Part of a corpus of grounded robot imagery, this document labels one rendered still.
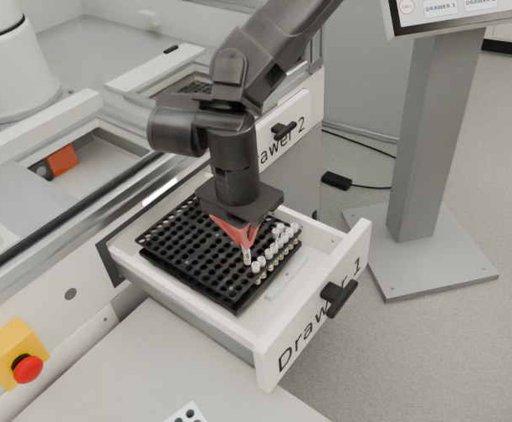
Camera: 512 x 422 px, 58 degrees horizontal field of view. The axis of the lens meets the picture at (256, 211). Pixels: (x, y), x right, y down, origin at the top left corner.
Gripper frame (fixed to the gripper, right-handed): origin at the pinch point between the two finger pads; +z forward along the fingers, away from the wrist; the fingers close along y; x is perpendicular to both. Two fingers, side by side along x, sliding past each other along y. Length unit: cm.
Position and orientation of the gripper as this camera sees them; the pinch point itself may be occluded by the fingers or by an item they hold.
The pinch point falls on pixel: (244, 240)
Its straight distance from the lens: 65.5
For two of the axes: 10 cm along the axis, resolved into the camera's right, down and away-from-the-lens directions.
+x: -6.2, 5.6, -5.5
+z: 0.7, 7.4, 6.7
